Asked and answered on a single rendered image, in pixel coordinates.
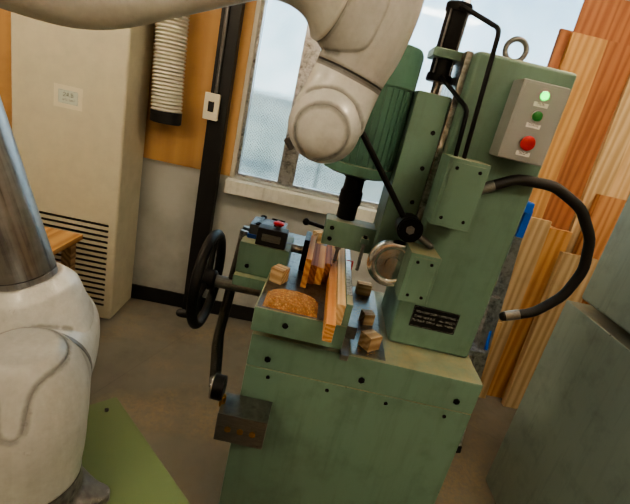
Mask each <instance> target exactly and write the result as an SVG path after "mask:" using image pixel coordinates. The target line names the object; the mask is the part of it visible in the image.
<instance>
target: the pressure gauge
mask: <svg viewBox="0 0 630 504"><path fill-rule="evenodd" d="M227 382H228V376H227V375H224V374H219V373H215V375H214V377H213V380H212V383H211V386H210V390H209V399H212V400H217V401H219V404H218V405H219V406H221V404H224V403H225V402H226V397H227V395H226V394H225V390H226V386H227Z"/></svg>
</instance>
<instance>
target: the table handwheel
mask: <svg viewBox="0 0 630 504"><path fill-rule="evenodd" d="M216 250H217V253H216ZM215 255H216V262H215V268H214V269H213V266H214V260H215ZM225 256H226V238H225V234H224V233H223V231H221V230H219V229H215V230H213V231H212V232H211V233H209V235H208V236H207V237H206V239H205V241H204V243H203V245H202V247H201V249H200V251H199V254H198V257H197V259H196V262H195V265H194V269H193V272H192V276H191V280H190V285H189V290H188V296H187V305H186V318H187V322H188V325H189V326H190V327H191V328H192V329H198V328H200V327H201V326H203V324H204V323H205V322H206V320H207V318H208V316H209V314H210V312H211V310H212V307H213V305H214V302H215V299H216V296H217V293H218V290H219V288H222V289H226V290H231V291H235V292H240V293H244V294H249V295H253V296H257V297H259V296H260V294H261V290H256V289H252V288H248V287H243V286H239V285H234V284H232V280H230V279H229V278H228V277H226V276H222V274H223V269H224V263H225ZM208 259H209V260H208ZM207 261H208V265H207V268H206V264H207ZM206 289H207V290H209V291H208V294H207V297H206V300H205V303H204V305H203V307H202V309H201V311H200V313H199V315H198V316H197V306H198V303H199V301H200V299H201V297H202V295H203V294H204V292H205V290H206Z"/></svg>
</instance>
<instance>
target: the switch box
mask: <svg viewBox="0 0 630 504"><path fill-rule="evenodd" d="M543 91H548V92H549V94H550V97H549V99H548V100H547V101H541V100H540V99H539V95H540V93H541V92H543ZM570 92H571V89H569V88H565V87H561V86H557V85H552V84H548V83H544V82H540V81H535V80H531V79H527V78H524V79H518V80H514V81H513V84H512V87H511V90H510V93H509V96H508V99H507V101H506V104H505V107H504V110H503V113H502V116H501V119H500V122H499V125H498V127H497V130H496V133H495V136H494V139H493V142H492V145H491V148H490V151H489V154H491V155H494V156H497V157H501V158H505V159H510V160H514V161H518V162H522V163H527V164H531V165H535V166H542V164H543V161H544V159H545V156H546V154H547V151H548V149H549V146H550V143H551V141H552V138H553V136H554V133H555V131H556V128H557V126H558V123H559V120H560V118H561V115H562V113H563V110H564V108H565V105H566V102H567V100H568V97H569V95H570ZM535 101H536V102H541V103H545V104H549V106H548V108H547V109H545V108H541V107H537V106H533V104H534V102H535ZM536 110H540V111H542V113H543V118H542V120H541V121H540V122H533V121H532V120H531V114H532V113H533V112H534V111H536ZM527 122H529V123H533V124H537V125H541V127H540V129H539V130H538V129H534V128H530V127H525V126H526V123H527ZM525 136H532V137H534V139H535V141H536V143H535V146H534V148H533V149H531V150H529V151H525V150H523V149H522V148H521V147H520V142H521V140H522V139H523V138H524V137H525ZM517 150H519V151H523V152H527V153H530V156H529V157H525V156H520V155H516V154H515V153H516V151H517Z"/></svg>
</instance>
